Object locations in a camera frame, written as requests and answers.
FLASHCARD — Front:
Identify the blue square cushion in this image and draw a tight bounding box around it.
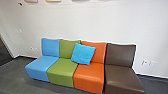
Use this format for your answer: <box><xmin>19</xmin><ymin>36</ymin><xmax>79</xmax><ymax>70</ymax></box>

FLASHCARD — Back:
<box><xmin>70</xmin><ymin>42</ymin><xmax>97</xmax><ymax>66</ymax></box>

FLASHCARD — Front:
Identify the orange sofa seat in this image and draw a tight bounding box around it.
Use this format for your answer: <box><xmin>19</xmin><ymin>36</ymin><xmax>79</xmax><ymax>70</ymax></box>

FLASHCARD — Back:
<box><xmin>73</xmin><ymin>41</ymin><xmax>108</xmax><ymax>94</ymax></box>

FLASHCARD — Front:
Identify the green sofa seat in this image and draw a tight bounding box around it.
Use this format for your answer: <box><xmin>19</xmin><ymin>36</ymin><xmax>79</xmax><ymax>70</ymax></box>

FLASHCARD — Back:
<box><xmin>46</xmin><ymin>39</ymin><xmax>82</xmax><ymax>88</ymax></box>

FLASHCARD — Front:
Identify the blue sofa seat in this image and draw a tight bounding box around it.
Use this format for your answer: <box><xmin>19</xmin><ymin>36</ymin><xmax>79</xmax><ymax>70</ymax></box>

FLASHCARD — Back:
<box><xmin>24</xmin><ymin>37</ymin><xmax>62</xmax><ymax>83</ymax></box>

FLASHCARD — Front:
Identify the yellow wall poster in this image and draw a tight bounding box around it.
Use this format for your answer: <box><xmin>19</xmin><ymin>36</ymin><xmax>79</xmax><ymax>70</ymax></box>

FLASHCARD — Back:
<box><xmin>44</xmin><ymin>0</ymin><xmax>63</xmax><ymax>4</ymax></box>

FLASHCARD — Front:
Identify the white light switch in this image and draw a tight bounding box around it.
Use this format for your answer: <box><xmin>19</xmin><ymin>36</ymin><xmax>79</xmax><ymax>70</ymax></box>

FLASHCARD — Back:
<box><xmin>15</xmin><ymin>28</ymin><xmax>23</xmax><ymax>33</ymax></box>

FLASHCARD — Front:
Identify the pink and orange wall poster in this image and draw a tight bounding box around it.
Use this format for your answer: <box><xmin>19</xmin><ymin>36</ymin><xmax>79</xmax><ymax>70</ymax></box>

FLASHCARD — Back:
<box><xmin>23</xmin><ymin>0</ymin><xmax>39</xmax><ymax>4</ymax></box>

